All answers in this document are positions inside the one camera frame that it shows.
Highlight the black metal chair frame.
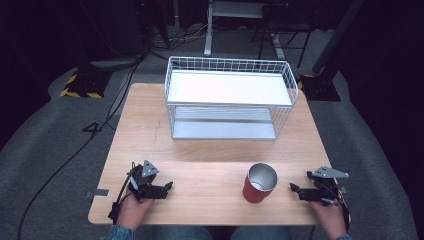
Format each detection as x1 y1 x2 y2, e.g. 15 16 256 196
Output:
249 2 315 69

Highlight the red cup with metal inside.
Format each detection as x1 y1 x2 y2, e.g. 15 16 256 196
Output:
242 162 279 205

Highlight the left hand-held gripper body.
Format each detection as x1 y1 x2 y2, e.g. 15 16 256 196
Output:
126 159 161 201

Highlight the person's right hand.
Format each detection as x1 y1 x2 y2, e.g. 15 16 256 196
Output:
310 199 350 240

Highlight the white wire shelf rack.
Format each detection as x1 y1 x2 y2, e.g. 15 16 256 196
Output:
163 55 300 142

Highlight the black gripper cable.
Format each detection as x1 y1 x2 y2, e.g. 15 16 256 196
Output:
324 181 351 234
107 161 138 225

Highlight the white desk frame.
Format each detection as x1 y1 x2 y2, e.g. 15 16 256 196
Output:
203 0 288 61

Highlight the long black floor cable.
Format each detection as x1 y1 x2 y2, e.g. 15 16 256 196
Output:
15 61 143 240

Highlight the dark slanted stand pole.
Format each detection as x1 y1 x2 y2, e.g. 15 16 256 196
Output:
311 0 366 76

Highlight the grey tape strip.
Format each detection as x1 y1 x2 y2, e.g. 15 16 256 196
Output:
85 188 110 200

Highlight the yellow-black striped stand base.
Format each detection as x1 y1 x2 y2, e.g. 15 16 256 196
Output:
59 69 114 100
295 73 342 102

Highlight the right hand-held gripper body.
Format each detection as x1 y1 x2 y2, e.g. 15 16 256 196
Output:
305 165 350 206

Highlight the bundle of floor cables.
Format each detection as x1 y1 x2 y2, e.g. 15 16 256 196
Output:
148 22 214 54

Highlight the person's left hand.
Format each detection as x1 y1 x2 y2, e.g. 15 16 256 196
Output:
115 191 155 232

